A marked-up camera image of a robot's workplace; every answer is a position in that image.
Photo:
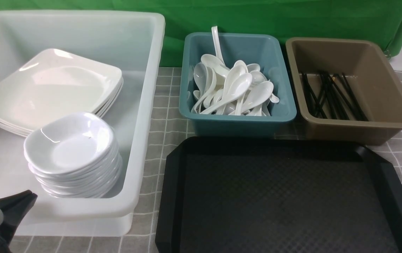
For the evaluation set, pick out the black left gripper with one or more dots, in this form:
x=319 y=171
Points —
x=13 y=209

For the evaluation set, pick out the small white dish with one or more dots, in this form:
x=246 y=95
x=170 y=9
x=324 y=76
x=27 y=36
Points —
x=69 y=144

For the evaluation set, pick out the large white square plate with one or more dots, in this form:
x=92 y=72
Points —
x=53 y=84

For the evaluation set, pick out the white spoon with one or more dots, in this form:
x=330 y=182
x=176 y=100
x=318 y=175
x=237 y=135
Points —
x=235 y=86
x=259 y=94
x=200 y=78
x=216 y=42
x=234 y=74

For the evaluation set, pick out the stack of white bowls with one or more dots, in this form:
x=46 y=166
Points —
x=93 y=182

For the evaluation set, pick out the stack of white square plates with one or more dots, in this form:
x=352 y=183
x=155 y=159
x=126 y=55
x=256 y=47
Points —
x=24 y=132

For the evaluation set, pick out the large white plastic tub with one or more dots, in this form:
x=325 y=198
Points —
x=131 y=41

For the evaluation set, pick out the black serving tray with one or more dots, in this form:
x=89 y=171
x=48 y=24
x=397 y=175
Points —
x=242 y=195

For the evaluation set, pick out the upright white spoon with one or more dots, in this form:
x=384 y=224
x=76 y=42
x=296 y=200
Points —
x=216 y=42

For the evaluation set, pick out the teal plastic bin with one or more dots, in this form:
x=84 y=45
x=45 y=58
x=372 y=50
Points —
x=261 y=49

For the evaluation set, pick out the pile of black chopsticks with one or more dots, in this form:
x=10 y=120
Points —
x=335 y=99

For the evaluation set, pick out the brown plastic bin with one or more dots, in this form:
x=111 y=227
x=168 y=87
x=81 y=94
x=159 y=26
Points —
x=372 y=79

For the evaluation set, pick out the grey checkered tablecloth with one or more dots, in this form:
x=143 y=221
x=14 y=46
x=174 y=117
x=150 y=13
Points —
x=168 y=128

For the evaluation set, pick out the green backdrop cloth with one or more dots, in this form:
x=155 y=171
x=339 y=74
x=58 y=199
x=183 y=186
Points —
x=378 y=21

